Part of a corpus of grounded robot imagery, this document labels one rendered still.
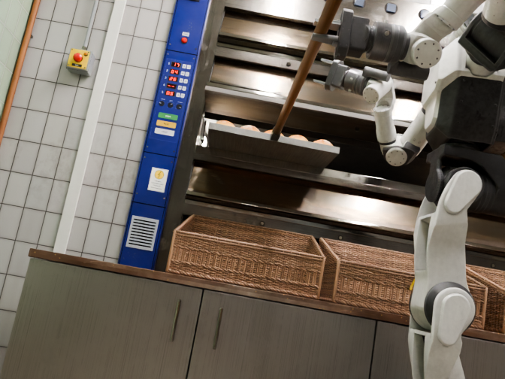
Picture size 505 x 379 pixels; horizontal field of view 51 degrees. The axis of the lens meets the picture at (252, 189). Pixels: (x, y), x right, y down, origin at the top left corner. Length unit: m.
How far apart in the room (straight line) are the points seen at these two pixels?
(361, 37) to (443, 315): 0.76
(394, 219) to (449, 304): 1.02
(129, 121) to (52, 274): 0.90
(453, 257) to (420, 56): 0.60
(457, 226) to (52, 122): 1.83
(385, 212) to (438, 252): 0.95
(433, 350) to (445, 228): 0.33
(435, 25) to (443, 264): 0.65
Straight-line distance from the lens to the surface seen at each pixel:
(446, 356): 1.57
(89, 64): 2.61
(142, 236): 2.38
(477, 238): 2.63
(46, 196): 2.55
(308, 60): 1.42
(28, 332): 1.95
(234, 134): 2.18
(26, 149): 2.62
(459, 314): 1.55
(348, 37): 1.28
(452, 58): 1.67
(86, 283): 1.89
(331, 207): 2.44
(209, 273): 1.88
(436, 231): 1.57
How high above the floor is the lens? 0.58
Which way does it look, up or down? 10 degrees up
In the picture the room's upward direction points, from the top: 10 degrees clockwise
